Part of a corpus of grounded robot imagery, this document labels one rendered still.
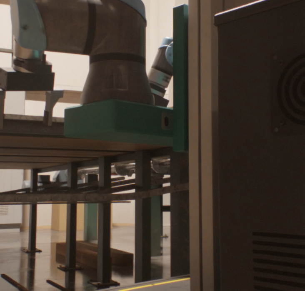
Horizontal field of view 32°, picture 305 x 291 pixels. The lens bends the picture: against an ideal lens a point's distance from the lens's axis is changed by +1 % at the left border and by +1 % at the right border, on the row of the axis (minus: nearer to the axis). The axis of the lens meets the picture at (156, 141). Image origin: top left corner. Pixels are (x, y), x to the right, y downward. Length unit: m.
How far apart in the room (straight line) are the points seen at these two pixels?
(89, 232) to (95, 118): 5.18
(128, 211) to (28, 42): 7.80
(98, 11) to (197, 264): 0.52
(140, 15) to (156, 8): 8.22
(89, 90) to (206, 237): 0.36
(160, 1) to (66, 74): 2.06
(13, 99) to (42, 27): 6.69
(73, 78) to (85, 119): 7.61
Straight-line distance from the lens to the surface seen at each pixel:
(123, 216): 8.74
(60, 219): 7.58
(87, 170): 5.05
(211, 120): 1.01
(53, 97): 1.45
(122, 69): 1.03
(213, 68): 1.03
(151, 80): 1.67
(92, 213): 6.15
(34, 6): 1.02
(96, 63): 1.05
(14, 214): 7.61
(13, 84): 1.39
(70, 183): 3.97
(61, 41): 1.04
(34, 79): 1.41
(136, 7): 1.08
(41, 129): 2.03
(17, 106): 7.70
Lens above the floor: 0.56
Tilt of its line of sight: 5 degrees up
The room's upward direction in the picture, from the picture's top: straight up
